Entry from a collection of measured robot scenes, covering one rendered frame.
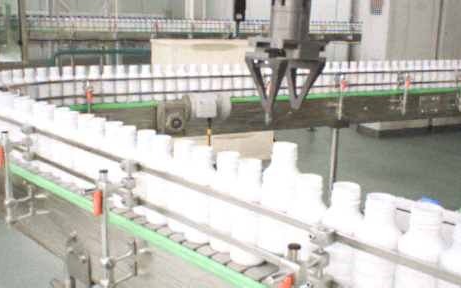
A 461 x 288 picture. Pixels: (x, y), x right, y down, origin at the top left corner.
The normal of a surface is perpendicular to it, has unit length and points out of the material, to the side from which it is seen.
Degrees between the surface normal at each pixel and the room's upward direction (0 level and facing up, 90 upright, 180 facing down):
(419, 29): 90
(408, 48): 90
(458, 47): 90
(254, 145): 89
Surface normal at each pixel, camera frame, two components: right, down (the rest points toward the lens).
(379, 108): 0.43, 0.20
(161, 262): -0.72, 0.14
